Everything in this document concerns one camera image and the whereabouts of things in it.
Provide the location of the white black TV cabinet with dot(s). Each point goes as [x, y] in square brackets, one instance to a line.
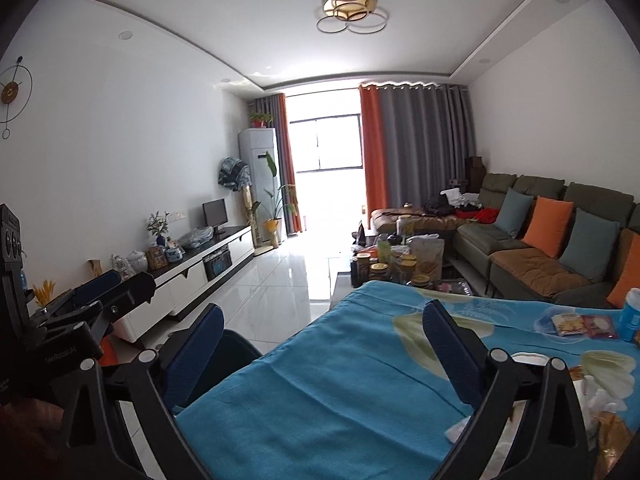
[180, 284]

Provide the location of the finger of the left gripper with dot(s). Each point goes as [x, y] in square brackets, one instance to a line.
[120, 292]

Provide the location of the grey orange left curtain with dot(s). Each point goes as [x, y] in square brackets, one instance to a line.
[274, 107]

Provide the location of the teal cushion near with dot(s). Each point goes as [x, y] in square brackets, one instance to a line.
[590, 246]

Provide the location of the cluttered coffee table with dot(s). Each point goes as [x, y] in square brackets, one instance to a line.
[405, 257]

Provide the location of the clear cracker snack packet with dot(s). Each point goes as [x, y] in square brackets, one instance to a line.
[568, 324]

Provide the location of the teal cushion far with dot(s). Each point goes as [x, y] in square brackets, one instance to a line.
[513, 212]

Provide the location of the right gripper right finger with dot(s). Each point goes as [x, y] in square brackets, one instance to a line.
[550, 441]

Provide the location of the gold wrapper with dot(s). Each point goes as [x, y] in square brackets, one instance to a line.
[613, 438]

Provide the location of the clothes pile on sofa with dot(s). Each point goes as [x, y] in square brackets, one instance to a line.
[453, 204]

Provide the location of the pink pastry snack packet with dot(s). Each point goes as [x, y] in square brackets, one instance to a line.
[599, 326]

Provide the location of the brown leather ottoman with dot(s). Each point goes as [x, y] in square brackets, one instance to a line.
[385, 221]

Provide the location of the blue cloth covered fan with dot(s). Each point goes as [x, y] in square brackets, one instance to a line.
[234, 174]

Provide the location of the blue floral tablecloth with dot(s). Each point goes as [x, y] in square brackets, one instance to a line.
[360, 394]

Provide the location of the round wall clock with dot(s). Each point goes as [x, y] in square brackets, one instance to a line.
[17, 83]

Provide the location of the small black monitor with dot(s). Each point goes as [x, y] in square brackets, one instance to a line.
[215, 214]

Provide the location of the white standing air conditioner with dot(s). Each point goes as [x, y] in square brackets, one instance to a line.
[252, 142]

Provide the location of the orange cushion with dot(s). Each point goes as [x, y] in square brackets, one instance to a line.
[630, 277]
[548, 224]

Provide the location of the orange cushion far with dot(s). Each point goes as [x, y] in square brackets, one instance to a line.
[548, 224]

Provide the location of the grey orange curtain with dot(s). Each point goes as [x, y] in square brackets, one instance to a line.
[274, 107]
[416, 139]

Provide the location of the red potted plant atop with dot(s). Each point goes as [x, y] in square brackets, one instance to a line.
[261, 120]

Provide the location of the white tissue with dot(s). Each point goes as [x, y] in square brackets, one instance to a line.
[602, 380]

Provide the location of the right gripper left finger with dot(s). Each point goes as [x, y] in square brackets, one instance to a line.
[160, 381]

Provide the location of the orange cushion near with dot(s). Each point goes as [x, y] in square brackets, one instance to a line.
[630, 277]

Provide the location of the dark green sectional sofa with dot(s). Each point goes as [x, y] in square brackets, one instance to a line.
[518, 271]

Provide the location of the grey orange right curtain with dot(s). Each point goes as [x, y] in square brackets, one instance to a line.
[416, 139]

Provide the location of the blue paper cup white lid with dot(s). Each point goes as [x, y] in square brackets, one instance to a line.
[629, 321]

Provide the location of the tall green potted plant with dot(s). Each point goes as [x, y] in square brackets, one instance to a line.
[282, 200]

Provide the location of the teal cushion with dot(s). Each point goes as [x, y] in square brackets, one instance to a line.
[513, 212]
[590, 246]

